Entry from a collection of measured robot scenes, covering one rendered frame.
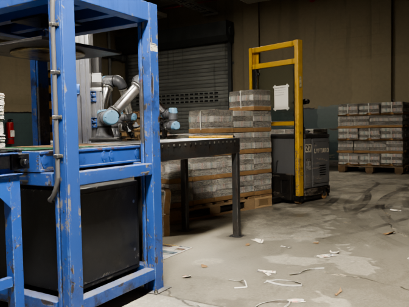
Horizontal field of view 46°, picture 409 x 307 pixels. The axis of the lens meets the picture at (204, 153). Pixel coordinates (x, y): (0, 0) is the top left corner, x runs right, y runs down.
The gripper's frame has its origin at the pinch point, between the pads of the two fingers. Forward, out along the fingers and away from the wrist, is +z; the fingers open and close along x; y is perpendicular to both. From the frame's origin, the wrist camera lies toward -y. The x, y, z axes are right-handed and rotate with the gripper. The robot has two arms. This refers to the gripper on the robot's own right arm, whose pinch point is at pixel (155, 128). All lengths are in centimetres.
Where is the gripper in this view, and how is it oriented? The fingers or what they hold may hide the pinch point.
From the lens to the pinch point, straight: 438.2
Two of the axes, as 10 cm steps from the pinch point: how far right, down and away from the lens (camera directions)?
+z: -6.3, -0.3, 7.8
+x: -7.1, 4.2, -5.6
